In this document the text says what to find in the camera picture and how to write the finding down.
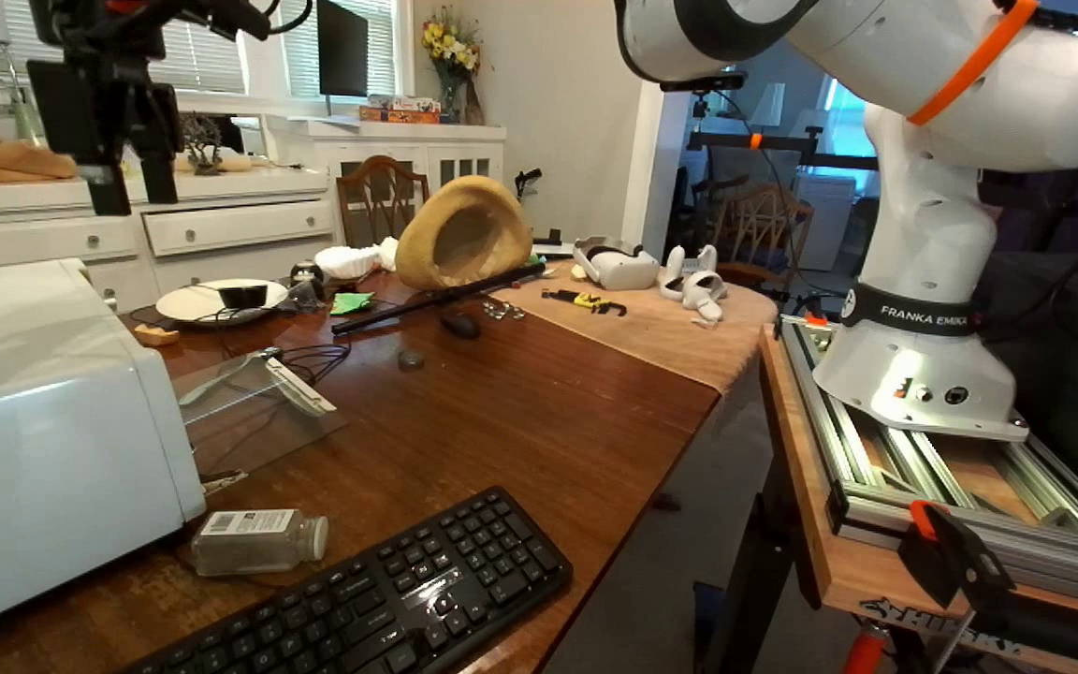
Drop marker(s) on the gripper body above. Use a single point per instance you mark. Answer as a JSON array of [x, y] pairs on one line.
[[99, 37]]

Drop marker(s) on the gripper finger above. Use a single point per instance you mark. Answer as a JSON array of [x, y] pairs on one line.
[[161, 140], [54, 108]]

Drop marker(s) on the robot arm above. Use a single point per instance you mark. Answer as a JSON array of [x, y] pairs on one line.
[[932, 234]]

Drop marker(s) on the glass oven door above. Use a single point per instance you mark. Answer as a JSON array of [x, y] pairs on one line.
[[258, 421]]

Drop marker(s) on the white toaster oven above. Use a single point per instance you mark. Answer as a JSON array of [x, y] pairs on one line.
[[43, 440]]

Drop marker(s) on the clear shaker bottle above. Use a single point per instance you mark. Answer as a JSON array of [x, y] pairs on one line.
[[254, 543]]

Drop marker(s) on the metal tree ornament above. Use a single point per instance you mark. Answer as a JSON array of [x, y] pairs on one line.
[[202, 140]]

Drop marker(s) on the brown cloth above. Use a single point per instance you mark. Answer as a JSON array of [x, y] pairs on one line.
[[6, 161]]

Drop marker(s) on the window with blinds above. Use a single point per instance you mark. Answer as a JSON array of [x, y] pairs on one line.
[[202, 61], [385, 47]]

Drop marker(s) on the white sideboard with drawers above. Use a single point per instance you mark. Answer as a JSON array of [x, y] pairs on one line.
[[230, 227]]

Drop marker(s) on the white plate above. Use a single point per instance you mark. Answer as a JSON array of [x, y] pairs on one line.
[[188, 304]]

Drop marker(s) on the black bowl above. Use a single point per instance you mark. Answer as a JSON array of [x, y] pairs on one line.
[[242, 296]]

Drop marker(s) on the white glass door cabinet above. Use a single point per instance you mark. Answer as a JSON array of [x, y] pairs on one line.
[[352, 145]]

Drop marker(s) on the black monitor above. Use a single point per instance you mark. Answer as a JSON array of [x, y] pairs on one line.
[[342, 47]]

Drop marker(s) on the wooden dining chair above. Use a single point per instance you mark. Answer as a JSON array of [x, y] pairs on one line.
[[375, 201]]

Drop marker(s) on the stack of white paper filters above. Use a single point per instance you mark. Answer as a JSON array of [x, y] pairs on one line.
[[352, 260]]

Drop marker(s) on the stack of colourful boxes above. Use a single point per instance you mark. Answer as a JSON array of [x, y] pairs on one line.
[[399, 112]]

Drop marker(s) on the green cloth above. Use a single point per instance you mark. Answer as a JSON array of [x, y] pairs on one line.
[[350, 301]]

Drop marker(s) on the straw hat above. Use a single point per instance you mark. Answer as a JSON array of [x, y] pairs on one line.
[[445, 234]]

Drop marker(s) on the vase of yellow flowers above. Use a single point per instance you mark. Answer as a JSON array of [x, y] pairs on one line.
[[450, 56]]

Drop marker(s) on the long black stick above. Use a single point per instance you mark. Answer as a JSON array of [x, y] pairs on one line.
[[436, 298]]

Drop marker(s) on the black computer mouse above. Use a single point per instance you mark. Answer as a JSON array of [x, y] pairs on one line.
[[460, 325]]

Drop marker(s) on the small clear glass pieces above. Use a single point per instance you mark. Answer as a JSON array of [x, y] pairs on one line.
[[503, 309]]

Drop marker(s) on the white headset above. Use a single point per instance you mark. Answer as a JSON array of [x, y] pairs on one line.
[[619, 267]]

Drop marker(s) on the black keyboard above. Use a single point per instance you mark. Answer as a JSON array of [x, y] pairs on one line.
[[380, 599]]

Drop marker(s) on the white hand controller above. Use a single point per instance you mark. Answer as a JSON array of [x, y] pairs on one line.
[[675, 273], [706, 290]]

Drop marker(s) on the wicker chair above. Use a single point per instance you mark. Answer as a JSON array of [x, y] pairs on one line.
[[764, 229]]

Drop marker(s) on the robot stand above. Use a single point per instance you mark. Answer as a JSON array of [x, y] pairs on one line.
[[876, 524]]

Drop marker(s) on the black orange bar clamp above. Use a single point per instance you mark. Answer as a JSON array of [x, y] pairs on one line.
[[955, 557]]

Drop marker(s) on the camera on mount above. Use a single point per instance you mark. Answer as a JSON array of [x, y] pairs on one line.
[[703, 82]]

